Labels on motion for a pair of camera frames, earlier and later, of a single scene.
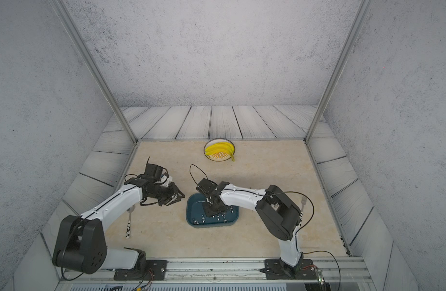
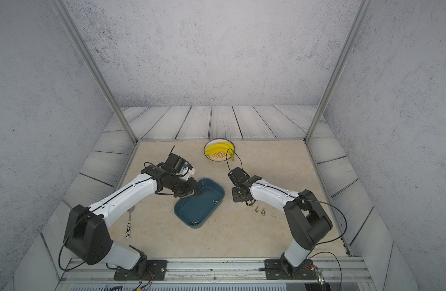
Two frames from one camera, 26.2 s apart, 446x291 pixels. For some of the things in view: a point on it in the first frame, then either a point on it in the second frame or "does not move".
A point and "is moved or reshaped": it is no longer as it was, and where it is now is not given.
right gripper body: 210,210 to 236,195
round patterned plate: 219,156 does not move
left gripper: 174,191 to 191,189
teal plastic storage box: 196,216 is moved or reshaped
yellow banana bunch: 221,147 does not move
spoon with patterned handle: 128,225 does not move
